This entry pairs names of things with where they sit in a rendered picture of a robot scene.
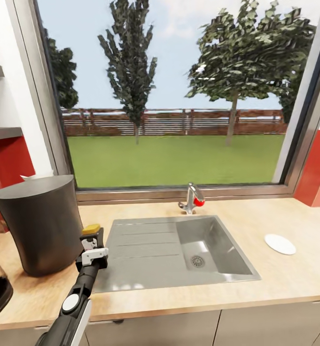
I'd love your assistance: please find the saucer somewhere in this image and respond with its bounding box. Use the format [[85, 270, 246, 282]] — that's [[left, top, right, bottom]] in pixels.
[[265, 235, 296, 254]]

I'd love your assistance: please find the paper coffee filter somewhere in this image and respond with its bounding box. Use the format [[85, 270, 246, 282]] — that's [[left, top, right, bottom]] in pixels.
[[23, 171, 53, 181]]

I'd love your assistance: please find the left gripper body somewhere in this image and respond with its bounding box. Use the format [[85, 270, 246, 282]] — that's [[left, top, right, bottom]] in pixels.
[[75, 256, 108, 280]]

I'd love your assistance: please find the bottle of coffee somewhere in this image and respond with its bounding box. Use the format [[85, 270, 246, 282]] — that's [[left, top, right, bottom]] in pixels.
[[79, 224, 104, 251]]

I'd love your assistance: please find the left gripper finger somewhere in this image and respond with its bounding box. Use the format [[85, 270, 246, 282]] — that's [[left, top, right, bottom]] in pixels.
[[75, 250, 85, 261]]

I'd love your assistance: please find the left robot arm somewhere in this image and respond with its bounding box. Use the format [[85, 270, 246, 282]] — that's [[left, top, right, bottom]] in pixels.
[[35, 247, 109, 346]]

